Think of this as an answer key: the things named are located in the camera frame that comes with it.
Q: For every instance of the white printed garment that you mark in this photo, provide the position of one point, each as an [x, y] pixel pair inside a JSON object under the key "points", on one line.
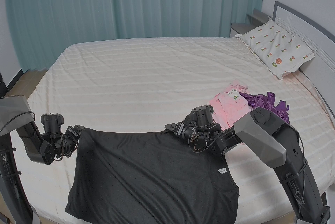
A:
{"points": [[233, 94]]}

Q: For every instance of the bed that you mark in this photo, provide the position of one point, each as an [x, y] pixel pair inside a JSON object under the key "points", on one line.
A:
{"points": [[130, 73]]}

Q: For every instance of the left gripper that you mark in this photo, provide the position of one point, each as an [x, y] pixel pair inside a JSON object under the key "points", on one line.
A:
{"points": [[71, 139]]}

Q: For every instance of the purple satin garment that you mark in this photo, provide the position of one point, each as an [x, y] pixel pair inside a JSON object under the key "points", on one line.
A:
{"points": [[282, 110]]}

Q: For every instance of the grey bedside table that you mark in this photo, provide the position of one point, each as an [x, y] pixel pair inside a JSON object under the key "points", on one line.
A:
{"points": [[238, 30]]}

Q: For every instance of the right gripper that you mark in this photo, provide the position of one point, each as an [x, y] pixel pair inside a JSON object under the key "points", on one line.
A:
{"points": [[187, 132]]}

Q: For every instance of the white printed pillow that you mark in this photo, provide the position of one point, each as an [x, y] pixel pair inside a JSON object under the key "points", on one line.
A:
{"points": [[274, 44]]}

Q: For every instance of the pink frilled garment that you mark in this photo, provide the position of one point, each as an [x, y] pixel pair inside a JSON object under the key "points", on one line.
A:
{"points": [[235, 86]]}

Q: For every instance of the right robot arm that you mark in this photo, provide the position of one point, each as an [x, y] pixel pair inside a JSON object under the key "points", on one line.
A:
{"points": [[261, 133]]}

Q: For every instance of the black T-shirt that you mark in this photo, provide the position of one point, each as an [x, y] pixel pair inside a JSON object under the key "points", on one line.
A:
{"points": [[144, 178]]}

